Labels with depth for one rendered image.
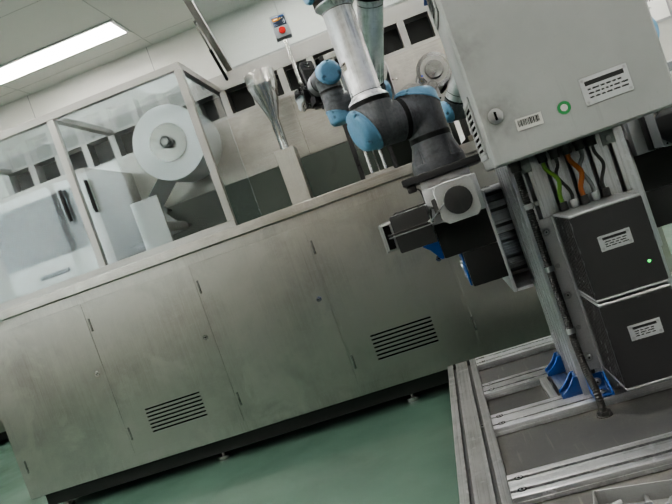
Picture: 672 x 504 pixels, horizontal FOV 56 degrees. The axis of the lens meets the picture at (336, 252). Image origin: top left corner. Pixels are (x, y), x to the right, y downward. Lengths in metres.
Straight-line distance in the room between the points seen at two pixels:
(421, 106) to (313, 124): 1.40
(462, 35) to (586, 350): 0.72
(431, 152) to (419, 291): 0.86
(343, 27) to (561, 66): 0.70
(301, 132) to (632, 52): 2.05
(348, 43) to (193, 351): 1.44
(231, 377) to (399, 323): 0.71
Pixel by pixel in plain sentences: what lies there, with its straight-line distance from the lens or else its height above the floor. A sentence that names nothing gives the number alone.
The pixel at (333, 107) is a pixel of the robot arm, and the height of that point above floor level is 1.11.
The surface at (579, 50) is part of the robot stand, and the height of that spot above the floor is 0.91.
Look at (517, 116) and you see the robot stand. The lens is 1.23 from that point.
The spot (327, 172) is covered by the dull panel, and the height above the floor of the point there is 1.03.
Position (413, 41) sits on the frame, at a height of 1.48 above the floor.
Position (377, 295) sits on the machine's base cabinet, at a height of 0.46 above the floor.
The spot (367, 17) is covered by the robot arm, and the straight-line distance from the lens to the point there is 1.92.
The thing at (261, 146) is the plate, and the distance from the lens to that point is 3.13.
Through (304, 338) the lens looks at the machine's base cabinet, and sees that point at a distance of 2.53.
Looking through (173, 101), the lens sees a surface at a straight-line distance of 2.70.
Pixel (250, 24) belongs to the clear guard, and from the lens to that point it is 3.09.
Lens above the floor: 0.75
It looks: 2 degrees down
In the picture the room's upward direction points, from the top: 19 degrees counter-clockwise
